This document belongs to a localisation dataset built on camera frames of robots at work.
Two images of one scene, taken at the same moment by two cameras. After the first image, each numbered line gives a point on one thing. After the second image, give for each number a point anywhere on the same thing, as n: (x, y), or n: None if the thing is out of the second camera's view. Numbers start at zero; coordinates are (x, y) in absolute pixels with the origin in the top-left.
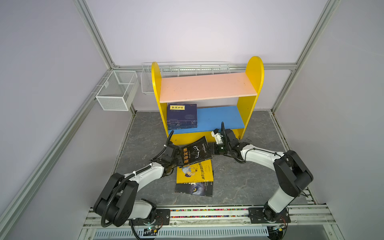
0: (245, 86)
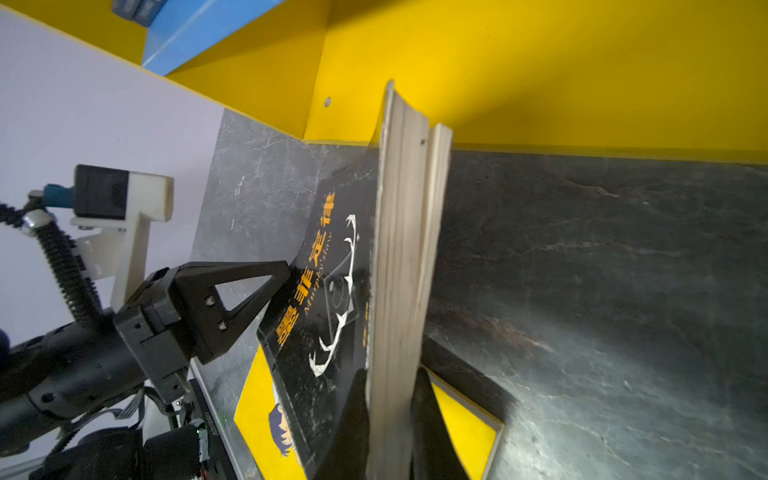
0: (645, 79)
